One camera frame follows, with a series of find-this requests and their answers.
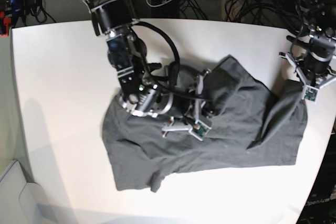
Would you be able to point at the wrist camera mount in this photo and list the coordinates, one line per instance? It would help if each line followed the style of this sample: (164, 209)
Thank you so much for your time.
(174, 125)
(308, 92)

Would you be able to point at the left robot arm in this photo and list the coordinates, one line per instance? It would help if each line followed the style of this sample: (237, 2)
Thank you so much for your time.
(316, 36)

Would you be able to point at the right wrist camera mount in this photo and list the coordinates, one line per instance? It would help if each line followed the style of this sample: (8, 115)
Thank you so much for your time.
(174, 125)

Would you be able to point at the grey t-shirt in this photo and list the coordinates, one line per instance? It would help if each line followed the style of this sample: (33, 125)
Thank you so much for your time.
(251, 127)

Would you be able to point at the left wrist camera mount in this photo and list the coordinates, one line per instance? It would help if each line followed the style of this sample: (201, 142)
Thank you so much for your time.
(308, 92)

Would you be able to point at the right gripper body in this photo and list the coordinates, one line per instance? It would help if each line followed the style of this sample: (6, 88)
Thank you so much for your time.
(190, 110)

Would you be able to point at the red clamp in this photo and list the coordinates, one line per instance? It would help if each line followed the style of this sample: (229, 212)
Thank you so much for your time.
(5, 24)

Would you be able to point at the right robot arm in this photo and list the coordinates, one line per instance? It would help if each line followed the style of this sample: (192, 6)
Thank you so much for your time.
(142, 93)

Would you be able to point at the white bin corner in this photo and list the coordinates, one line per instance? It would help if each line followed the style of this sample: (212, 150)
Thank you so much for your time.
(21, 201)

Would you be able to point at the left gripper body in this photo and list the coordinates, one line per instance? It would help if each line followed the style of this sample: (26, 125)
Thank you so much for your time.
(314, 72)

